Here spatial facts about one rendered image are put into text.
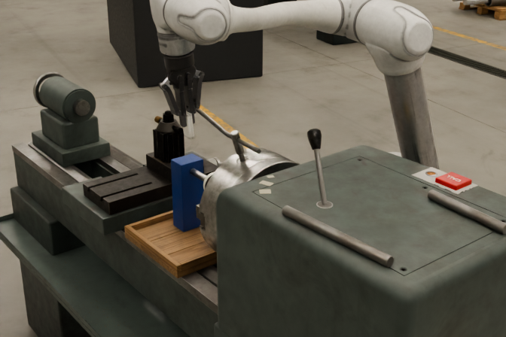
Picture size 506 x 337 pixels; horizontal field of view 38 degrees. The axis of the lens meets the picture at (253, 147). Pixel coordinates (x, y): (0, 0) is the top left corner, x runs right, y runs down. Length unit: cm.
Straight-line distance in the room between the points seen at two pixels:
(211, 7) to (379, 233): 60
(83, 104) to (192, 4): 125
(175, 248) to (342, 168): 63
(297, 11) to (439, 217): 68
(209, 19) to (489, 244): 74
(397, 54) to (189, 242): 83
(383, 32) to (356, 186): 43
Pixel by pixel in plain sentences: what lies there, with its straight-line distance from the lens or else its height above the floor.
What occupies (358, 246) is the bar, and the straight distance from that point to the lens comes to 141.
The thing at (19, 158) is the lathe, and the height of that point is 83.
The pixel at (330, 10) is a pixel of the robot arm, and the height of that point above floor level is 158.
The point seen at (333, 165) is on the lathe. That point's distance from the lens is 179.
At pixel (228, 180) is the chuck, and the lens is 184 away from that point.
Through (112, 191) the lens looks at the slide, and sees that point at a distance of 235.
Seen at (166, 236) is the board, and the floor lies 88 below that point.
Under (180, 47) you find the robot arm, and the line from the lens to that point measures 180.
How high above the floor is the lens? 196
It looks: 22 degrees down
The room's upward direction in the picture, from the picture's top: straight up
